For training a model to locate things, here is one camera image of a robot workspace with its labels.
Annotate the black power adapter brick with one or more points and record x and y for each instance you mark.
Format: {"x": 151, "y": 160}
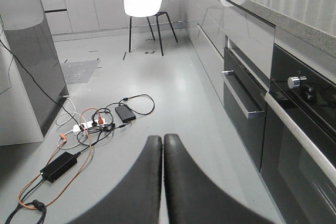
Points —
{"x": 58, "y": 167}

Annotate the white power strip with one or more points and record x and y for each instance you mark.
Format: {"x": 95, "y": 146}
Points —
{"x": 89, "y": 124}

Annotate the silver oven knob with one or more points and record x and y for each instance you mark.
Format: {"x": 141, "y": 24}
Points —
{"x": 295, "y": 82}

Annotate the grey floor mat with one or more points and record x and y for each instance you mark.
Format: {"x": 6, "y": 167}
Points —
{"x": 79, "y": 71}

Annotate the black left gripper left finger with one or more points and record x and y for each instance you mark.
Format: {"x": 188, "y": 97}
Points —
{"x": 136, "y": 198}

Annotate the built-in black oven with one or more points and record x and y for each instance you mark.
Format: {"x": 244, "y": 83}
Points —
{"x": 298, "y": 163}

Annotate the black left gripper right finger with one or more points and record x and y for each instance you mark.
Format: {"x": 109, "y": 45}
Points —
{"x": 192, "y": 197}

